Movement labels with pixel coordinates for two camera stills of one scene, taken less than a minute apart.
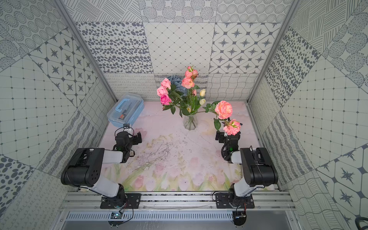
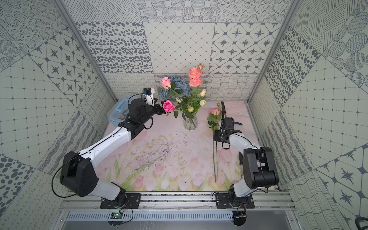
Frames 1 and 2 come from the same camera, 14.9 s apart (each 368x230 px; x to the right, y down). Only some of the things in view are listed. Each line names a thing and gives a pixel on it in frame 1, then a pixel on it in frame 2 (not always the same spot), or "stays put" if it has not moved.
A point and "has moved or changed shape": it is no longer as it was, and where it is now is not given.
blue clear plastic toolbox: x=126 y=110 stays put
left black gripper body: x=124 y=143 → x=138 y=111
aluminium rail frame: x=91 y=201 stays put
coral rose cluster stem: x=188 y=82 → x=195 y=79
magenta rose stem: x=167 y=103 has moved or changed shape
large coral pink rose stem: x=224 y=110 → x=213 y=120
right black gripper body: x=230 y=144 → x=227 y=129
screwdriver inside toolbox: x=124 y=112 stays put
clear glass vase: x=190 y=122 stays put
